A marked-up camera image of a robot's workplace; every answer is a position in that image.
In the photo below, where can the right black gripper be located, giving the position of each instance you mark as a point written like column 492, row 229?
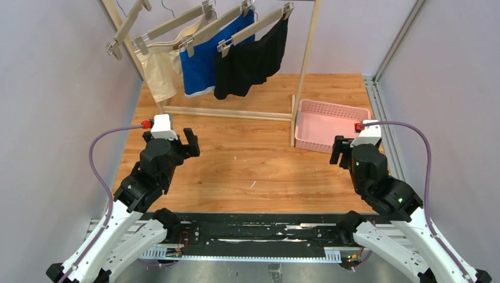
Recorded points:
column 343, row 147

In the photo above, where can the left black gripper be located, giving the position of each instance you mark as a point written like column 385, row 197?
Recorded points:
column 184, row 145

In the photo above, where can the cream underwear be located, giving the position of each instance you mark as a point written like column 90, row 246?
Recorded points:
column 162, row 67

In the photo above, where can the beige hanger with cream underwear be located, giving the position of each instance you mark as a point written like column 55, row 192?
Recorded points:
column 203, row 11

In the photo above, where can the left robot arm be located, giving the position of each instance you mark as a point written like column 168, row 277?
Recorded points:
column 103, row 256

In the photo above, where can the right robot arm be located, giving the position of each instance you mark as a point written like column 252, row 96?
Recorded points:
column 431, row 259

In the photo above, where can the blue underwear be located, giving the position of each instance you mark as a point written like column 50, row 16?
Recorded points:
column 198, row 71

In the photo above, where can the black underwear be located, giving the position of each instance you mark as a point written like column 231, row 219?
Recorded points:
column 250, row 64

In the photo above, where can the beige hanger with blue underwear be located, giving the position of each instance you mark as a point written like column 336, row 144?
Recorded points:
column 212, row 28

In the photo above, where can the beige hanger with black underwear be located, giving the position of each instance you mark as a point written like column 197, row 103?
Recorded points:
column 237, row 38

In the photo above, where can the empty beige clip hanger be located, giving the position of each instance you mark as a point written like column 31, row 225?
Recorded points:
column 113, row 48

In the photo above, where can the pink plastic basket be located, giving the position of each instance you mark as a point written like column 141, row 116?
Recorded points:
column 318, row 123

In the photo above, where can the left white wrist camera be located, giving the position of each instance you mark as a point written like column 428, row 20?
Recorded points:
column 162, row 127

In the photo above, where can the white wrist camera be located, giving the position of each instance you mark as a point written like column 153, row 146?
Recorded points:
column 162, row 127
column 367, row 134

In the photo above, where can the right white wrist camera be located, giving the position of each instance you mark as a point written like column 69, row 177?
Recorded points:
column 367, row 134

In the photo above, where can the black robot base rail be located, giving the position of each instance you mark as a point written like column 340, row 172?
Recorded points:
column 266, row 237

